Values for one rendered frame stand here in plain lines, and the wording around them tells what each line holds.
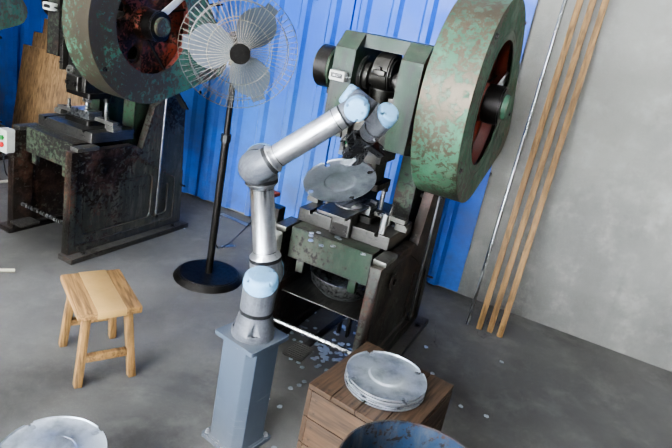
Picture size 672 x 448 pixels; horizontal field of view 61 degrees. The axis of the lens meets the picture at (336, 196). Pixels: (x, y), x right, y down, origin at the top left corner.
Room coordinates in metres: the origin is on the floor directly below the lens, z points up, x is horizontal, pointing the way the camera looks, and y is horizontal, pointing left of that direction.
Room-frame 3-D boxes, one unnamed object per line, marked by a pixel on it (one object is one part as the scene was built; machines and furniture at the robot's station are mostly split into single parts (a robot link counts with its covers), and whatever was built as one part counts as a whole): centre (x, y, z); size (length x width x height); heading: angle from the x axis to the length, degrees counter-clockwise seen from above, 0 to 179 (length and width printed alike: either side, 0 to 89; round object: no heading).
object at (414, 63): (2.62, -0.17, 0.83); 0.79 x 0.43 x 1.34; 157
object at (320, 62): (2.60, 0.11, 1.31); 0.22 x 0.12 x 0.22; 157
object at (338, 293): (2.49, -0.11, 0.36); 0.34 x 0.34 x 0.10
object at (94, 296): (2.04, 0.86, 0.16); 0.34 x 0.24 x 0.34; 38
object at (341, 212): (2.33, -0.04, 0.72); 0.25 x 0.14 x 0.14; 157
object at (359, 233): (2.49, -0.11, 0.68); 0.45 x 0.30 x 0.06; 67
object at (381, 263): (2.51, -0.41, 0.45); 0.92 x 0.12 x 0.90; 157
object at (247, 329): (1.75, 0.20, 0.50); 0.15 x 0.15 x 0.10
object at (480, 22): (2.45, -0.46, 1.33); 1.03 x 0.28 x 0.82; 157
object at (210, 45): (3.28, 0.52, 0.80); 1.24 x 0.65 x 1.59; 157
